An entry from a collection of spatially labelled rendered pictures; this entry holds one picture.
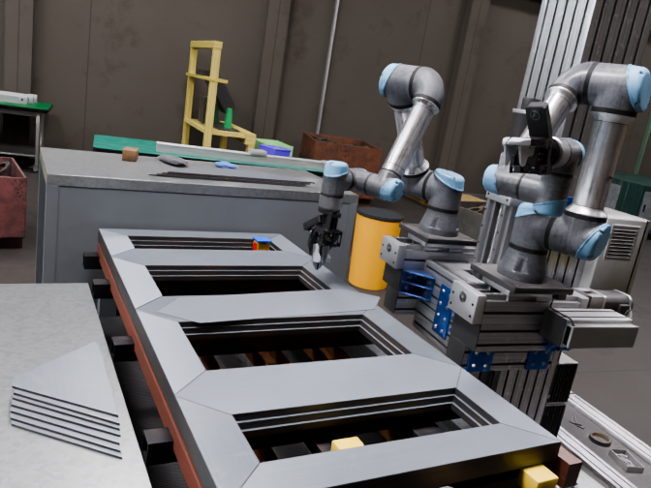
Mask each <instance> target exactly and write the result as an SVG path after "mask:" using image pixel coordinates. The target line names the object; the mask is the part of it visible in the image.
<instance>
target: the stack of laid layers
mask: <svg viewBox="0 0 651 488"><path fill-rule="evenodd" d="M128 237H129V239H130V240H131V242H132V244H133V245H134V247H135V249H190V250H250V251H252V250H253V242H254V240H255V239H234V238H197V237H159V236H128ZM98 242H99V244H100V246H101V249H102V251H103V253H104V256H105V258H106V260H107V263H108V267H109V269H110V271H111V274H112V276H113V278H114V281H115V283H116V285H117V287H118V289H119V291H120V294H121V296H122V298H123V301H124V303H125V306H126V308H127V310H128V313H129V315H130V317H131V320H132V322H133V324H134V327H135V329H136V331H137V333H138V335H139V339H140V341H141V343H142V346H143V348H144V351H145V353H146V355H147V358H148V360H149V362H150V365H151V367H152V369H153V372H154V374H155V376H156V379H157V381H158V383H159V385H160V387H161V390H162V392H163V394H164V397H165V399H166V401H167V404H168V406H169V408H170V412H171V414H172V417H173V419H174V421H175V424H176V426H177V428H178V431H179V433H180V436H181V438H182V440H183V442H184V444H185V446H186V449H187V451H188V453H189V456H190V458H191V460H192V463H193V465H194V467H195V470H196V472H197V474H198V477H199V479H200V482H201V485H202V488H217V487H216V485H215V483H214V480H213V478H212V476H211V474H210V472H209V470H208V467H207V465H206V463H205V462H204V460H203V457H202V454H201V452H200V450H199V447H198V445H197V443H196V441H195V439H194V436H193V434H192V432H191V430H190V428H189V425H188V423H187V421H186V419H185V417H184V414H183V412H182V410H181V408H180V407H179V404H178V402H177V400H176V398H175V396H174V394H173V391H172V389H171V386H170V384H169V381H168V379H167V377H166V375H165V373H164V370H163V368H162V366H161V364H160V362H159V359H158V357H157V355H156V353H155V351H154V349H153V347H152V345H151V343H150V341H149V338H148V336H147V334H146V332H145V330H144V328H143V325H142V323H141V321H140V318H139V315H138V313H137V311H136V310H138V311H142V312H145V313H148V314H151V315H154V316H158V317H161V318H164V319H168V320H174V321H177V322H178V323H179V325H180V326H181V328H182V330H183V331H184V333H185V335H186V337H187V338H188V340H189V341H190V340H207V339H224V338H241V337H259V336H275V335H293V334H309V333H327V332H344V331H359V332H360V333H361V334H363V335H364V336H365V337H366V338H367V339H368V340H370V341H371V342H372V343H373V344H374V345H376V346H377V347H378V348H379V349H380V350H381V351H383V352H384V353H385V354H386V355H397V354H410V353H411V352H410V351H408V350H407V349H406V348H404V347H403V346H402V345H400V344H399V343H398V342H397V341H395V340H394V339H393V338H392V337H390V336H389V335H388V334H387V333H386V332H385V331H384V330H383V329H381V328H380V327H379V326H378V325H376V324H375V323H374V322H372V321H371V320H370V319H368V318H367V317H366V316H365V315H364V313H365V312H366V311H367V310H364V311H352V312H341V313H329V314H317V315H304V316H292V317H280V318H267V319H254V320H230V321H218V322H206V323H198V322H194V321H190V320H184V319H180V318H176V317H172V316H168V315H164V314H160V313H157V311H158V310H160V309H161V308H163V307H164V306H166V305H168V304H169V303H171V302H172V301H174V299H176V298H178V297H192V296H210V295H182V296H161V297H159V298H157V299H155V300H152V301H150V302H148V303H146V304H144V305H142V306H140V307H138V308H137V309H135V307H134V304H133V302H132V300H131V298H130V296H129V293H128V292H127V290H126V288H125V286H124V283H123V281H122V279H121V277H120V275H119V272H118V270H117V268H116V266H115V264H114V262H113V259H112V257H111V255H110V253H109V249H108V247H107V245H106V243H105V241H104V238H103V236H102V235H101V233H100V231H99V232H98ZM145 267H146V268H147V270H148V272H149V274H150V275H151V277H152V279H153V280H154V281H217V280H299V281H300V282H301V283H302V284H303V285H305V286H306V287H307V288H308V289H310V290H331V289H330V288H329V287H328V286H327V285H325V284H324V283H323V282H321V281H320V280H319V279H318V278H316V277H315V276H314V275H313V274H311V273H310V272H309V271H308V270H306V269H305V268H304V267H303V266H196V265H146V266H145ZM443 410H452V411H454V412H455V413H456V414H457V415H458V416H460V417H461V418H462V419H463V420H464V421H465V422H467V423H468V424H469V425H470V426H471V427H473V428H475V427H481V426H486V425H492V424H498V423H500V422H498V421H497V420H496V419H495V418H493V417H492V416H491V415H490V414H488V413H487V412H486V411H484V410H483V409H482V408H480V407H479V406H478V405H477V404H475V403H474V402H473V401H472V400H470V399H469V398H468V397H467V396H465V395H464V394H463V393H462V392H460V391H459V390H458V389H457V388H449V389H441V390H432V391H424V392H417V393H408V394H400V395H392V396H385V397H376V398H368V399H360V400H352V401H344V402H336V403H328V404H320V405H312V406H304V407H295V408H287V409H280V410H272V411H263V412H248V413H240V414H232V416H233V418H234V419H235V421H236V423H237V424H238V426H239V428H240V430H241V431H242V433H243V435H244V436H245V438H252V437H258V436H265V435H272V434H279V433H286V432H293V431H300V430H307V429H314V428H321V427H327V426H334V425H341V424H348V423H355V422H361V421H368V420H375V419H382V418H389V417H396V416H403V415H410V414H417V413H424V412H436V411H443ZM561 443H562V442H557V443H551V444H546V445H541V446H536V447H531V448H526V449H521V450H516V451H512V452H507V453H502V454H497V455H492V456H486V457H481V458H477V459H472V460H467V461H462V462H457V463H452V464H447V465H443V466H438V467H433V468H427V469H422V470H417V471H412V472H407V473H399V474H394V475H389V476H384V477H379V478H374V479H368V480H363V481H359V482H354V483H349V484H344V485H339V486H334V487H329V488H434V487H439V486H443V485H448V484H452V483H456V482H461V481H465V480H470V479H474V478H479V477H484V476H488V475H493V474H496V473H505V472H509V471H514V470H518V469H523V468H528V467H532V466H537V465H540V464H545V463H550V462H554V461H556V460H557V456H558V453H559V450H560V446H561Z"/></svg>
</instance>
